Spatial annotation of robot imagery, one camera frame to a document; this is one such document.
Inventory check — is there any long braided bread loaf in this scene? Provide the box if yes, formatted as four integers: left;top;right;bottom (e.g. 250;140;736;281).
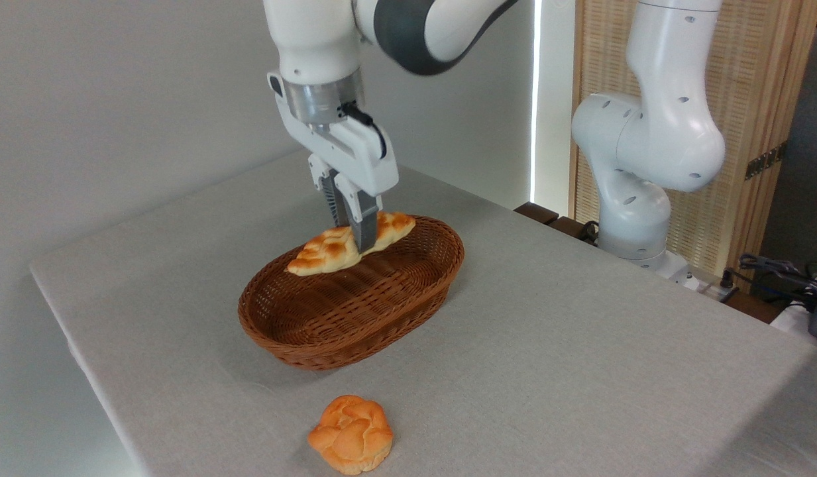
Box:
286;211;417;278

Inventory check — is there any brown oval wicker basket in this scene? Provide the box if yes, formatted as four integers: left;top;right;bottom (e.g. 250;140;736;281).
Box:
237;215;466;371

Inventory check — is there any white power strip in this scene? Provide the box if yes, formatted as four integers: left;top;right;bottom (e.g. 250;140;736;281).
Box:
673;268;737;300

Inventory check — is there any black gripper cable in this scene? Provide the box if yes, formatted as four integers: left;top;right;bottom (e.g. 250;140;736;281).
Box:
340;100;388;160

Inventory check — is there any grey tablecloth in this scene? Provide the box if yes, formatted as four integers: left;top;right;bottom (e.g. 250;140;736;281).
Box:
28;149;817;477

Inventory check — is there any black screen hinge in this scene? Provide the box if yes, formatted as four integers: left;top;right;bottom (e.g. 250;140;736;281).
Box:
744;140;789;182

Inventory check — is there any tangled dark cable bundle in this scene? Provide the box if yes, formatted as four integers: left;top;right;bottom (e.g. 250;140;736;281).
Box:
725;253;817;313

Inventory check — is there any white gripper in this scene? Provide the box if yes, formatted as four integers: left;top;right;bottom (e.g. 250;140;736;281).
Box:
267;71;400;255

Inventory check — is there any round orange bread bun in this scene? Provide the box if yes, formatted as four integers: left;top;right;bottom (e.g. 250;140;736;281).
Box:
307;394;396;476

